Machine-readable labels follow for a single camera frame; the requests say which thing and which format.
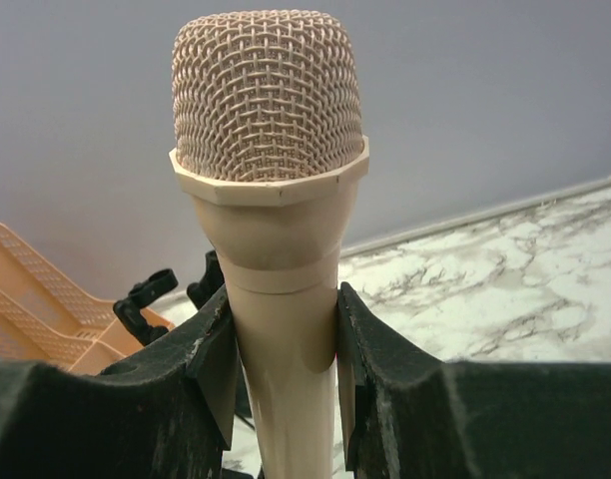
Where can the orange plastic file organizer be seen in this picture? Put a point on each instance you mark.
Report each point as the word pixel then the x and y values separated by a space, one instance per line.
pixel 45 316

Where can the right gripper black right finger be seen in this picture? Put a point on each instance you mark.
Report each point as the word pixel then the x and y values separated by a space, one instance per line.
pixel 406 414

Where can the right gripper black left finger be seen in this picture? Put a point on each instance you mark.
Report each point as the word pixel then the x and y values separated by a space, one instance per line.
pixel 150 415

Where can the black round base stand rear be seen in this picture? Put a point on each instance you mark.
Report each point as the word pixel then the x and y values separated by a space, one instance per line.
pixel 199 292

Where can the small black tripod stand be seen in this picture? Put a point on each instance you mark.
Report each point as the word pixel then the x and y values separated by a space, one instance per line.
pixel 134 311

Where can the beige pink microphone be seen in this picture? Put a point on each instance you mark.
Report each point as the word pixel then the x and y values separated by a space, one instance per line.
pixel 270 148

